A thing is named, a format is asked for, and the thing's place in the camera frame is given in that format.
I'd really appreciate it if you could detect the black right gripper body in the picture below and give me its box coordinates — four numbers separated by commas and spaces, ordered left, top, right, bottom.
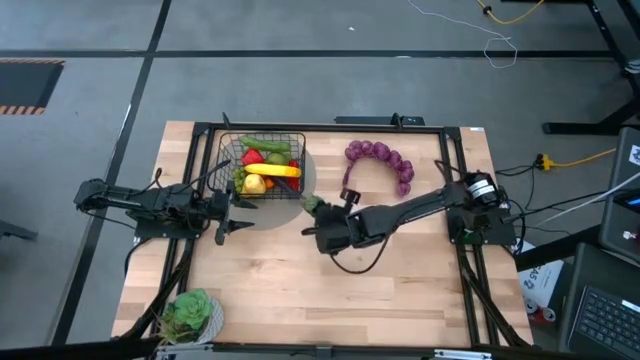
314, 189, 362, 255

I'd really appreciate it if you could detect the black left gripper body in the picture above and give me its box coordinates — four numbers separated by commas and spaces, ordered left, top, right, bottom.
209, 189, 234, 246

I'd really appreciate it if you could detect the yellow banana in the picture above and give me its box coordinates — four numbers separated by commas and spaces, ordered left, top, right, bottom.
243, 163, 303, 179

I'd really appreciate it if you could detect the green cucumber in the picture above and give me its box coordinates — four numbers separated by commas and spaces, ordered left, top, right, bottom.
240, 135, 292, 154

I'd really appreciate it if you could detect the grey round mat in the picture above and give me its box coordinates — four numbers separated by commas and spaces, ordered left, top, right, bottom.
206, 134, 317, 231

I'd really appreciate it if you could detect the succulent in white pot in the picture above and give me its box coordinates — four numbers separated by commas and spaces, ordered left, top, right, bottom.
158, 288, 225, 346

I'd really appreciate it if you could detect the white printed box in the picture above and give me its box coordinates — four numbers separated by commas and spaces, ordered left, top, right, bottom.
517, 259, 564, 309

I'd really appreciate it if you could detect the black hazard-striped floor mat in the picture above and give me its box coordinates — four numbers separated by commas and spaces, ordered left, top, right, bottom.
0, 58, 66, 116

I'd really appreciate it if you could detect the black laptop with keyboard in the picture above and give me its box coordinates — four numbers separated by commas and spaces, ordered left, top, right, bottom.
559, 242, 640, 360

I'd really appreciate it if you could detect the black monitor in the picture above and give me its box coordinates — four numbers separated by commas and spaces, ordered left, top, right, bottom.
597, 127, 640, 266

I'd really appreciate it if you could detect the black table leg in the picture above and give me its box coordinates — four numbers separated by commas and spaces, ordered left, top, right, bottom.
542, 0, 640, 136

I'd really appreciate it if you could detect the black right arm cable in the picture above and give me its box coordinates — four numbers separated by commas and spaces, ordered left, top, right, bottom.
329, 234, 392, 275

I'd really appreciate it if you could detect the black wire basket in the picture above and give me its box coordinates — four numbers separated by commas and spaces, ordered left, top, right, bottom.
215, 131, 307, 200

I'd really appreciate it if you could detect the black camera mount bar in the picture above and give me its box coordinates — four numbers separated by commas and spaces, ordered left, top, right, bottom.
334, 113, 426, 127

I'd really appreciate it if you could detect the black metal table frame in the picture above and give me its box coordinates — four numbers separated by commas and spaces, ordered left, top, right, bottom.
117, 122, 531, 349

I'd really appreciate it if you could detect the yellow extension cord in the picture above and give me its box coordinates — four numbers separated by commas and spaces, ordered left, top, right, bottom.
537, 148, 617, 171

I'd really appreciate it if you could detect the white floor cable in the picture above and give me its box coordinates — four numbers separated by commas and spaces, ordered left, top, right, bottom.
407, 0, 519, 70

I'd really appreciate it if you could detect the yellow floor cable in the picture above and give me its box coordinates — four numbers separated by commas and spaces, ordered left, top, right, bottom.
477, 0, 546, 25

